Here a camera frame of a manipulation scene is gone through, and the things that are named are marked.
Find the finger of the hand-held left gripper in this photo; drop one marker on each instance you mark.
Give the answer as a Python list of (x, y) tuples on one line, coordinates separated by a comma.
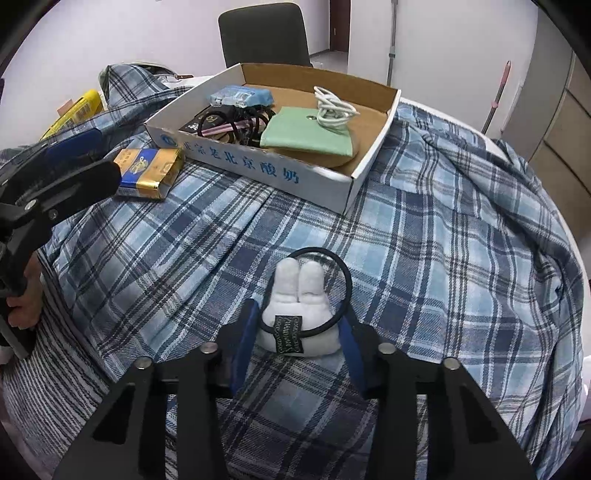
[(83, 180), (74, 144)]

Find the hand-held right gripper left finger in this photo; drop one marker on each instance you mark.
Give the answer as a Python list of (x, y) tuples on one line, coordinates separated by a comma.
[(244, 341)]

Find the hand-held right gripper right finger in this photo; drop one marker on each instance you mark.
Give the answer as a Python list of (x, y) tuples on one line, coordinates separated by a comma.
[(355, 364)]

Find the gold and blue packet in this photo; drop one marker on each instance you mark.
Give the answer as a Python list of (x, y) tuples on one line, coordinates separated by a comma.
[(147, 173)]

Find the shallow cardboard box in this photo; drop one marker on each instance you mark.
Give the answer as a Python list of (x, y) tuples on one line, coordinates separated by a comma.
[(277, 177)]

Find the blue tissue packet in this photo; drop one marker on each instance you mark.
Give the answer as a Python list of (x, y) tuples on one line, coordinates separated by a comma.
[(240, 96)]

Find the green pouch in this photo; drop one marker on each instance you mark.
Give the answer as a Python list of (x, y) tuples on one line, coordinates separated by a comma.
[(304, 134)]

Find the person's left hand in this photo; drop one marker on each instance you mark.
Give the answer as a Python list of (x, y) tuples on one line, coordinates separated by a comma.
[(27, 304)]

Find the yellow tube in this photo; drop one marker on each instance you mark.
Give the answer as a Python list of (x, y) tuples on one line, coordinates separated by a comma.
[(78, 113)]

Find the grey striped shirt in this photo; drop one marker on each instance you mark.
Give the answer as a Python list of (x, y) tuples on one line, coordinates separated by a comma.
[(69, 369)]

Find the black cigarette pack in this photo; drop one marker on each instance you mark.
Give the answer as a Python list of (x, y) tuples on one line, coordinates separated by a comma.
[(207, 121)]

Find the blue plaid shirt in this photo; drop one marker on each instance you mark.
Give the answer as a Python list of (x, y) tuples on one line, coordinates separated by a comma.
[(415, 230)]

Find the dark grey chair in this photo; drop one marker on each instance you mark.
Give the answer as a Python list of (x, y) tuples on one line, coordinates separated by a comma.
[(263, 37)]

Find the dark wooden door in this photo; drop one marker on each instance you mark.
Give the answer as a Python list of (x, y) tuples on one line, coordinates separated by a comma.
[(340, 23)]

